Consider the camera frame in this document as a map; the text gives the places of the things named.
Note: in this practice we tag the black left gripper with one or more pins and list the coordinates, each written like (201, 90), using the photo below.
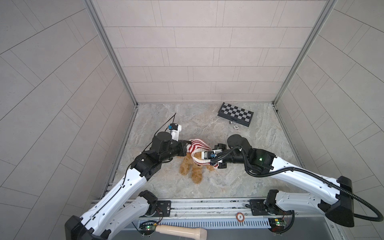
(182, 150)

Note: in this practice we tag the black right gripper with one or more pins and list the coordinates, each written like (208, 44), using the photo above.
(221, 165)

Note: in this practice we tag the red white striped knit sweater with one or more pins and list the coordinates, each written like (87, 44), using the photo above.
(195, 153)

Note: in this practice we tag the brown teddy bear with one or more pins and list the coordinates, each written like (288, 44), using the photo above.
(189, 165)

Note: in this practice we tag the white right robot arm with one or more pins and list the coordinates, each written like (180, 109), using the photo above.
(328, 195)

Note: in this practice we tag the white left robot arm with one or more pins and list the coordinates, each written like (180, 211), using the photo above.
(109, 216)

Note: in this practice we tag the folded black chess board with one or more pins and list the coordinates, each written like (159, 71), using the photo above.
(235, 114)

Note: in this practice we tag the round red sticker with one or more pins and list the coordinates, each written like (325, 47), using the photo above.
(240, 217)

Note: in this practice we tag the right green circuit board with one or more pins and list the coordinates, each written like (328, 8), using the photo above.
(277, 224)

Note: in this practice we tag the green circuit board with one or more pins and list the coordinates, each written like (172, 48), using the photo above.
(277, 224)
(147, 228)

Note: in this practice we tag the left green circuit board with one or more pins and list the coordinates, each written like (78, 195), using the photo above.
(147, 228)

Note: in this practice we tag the aluminium corner profile left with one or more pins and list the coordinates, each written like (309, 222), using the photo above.
(90, 7)

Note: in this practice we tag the aluminium corner profile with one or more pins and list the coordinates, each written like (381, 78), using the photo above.
(90, 7)
(324, 14)

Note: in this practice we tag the aluminium corner profile right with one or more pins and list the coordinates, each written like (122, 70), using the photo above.
(324, 14)

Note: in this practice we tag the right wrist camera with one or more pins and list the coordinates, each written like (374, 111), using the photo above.
(208, 155)

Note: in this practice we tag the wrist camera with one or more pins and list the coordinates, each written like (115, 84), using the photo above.
(208, 155)
(175, 130)

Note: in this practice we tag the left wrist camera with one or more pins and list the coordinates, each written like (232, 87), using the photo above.
(175, 130)

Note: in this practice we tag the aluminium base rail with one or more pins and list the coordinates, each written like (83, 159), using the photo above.
(220, 213)

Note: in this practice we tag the beige wooden handle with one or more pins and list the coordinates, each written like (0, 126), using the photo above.
(192, 233)

